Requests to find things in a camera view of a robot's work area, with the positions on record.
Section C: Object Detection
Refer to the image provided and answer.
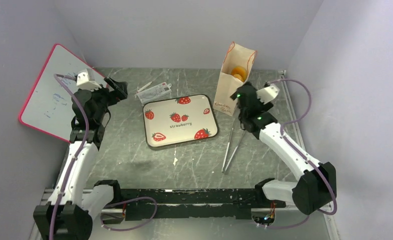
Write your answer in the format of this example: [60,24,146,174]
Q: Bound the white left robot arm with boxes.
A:
[33,74,128,240]

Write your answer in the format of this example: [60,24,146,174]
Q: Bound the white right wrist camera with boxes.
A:
[256,84,280,105]

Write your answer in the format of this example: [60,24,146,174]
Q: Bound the small plastic packet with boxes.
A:
[136,82,172,105]

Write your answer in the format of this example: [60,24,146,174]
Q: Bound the fake orange donut bread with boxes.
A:
[230,66,248,79]

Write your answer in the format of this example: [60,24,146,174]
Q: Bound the strawberry print tray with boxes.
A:
[142,94,219,148]

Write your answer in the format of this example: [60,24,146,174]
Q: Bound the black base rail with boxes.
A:
[113,188,286,221]

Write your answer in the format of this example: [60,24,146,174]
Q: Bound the metal kitchen tongs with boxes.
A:
[221,114,246,174]

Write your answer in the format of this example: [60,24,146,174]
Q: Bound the beige paper bag orange handles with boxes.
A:
[213,41,258,116]

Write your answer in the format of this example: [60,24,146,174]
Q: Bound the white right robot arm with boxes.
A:
[230,82,338,216]

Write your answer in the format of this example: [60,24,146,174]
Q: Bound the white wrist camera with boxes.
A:
[76,68,102,92]
[256,84,280,105]

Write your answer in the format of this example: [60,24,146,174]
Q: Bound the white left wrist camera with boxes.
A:
[76,68,102,92]

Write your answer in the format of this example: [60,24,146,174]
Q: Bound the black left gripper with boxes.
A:
[84,77,128,123]

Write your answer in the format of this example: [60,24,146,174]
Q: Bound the white marker pen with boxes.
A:
[136,81,152,93]

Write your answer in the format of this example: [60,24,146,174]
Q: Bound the pink framed whiteboard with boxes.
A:
[18,43,92,142]

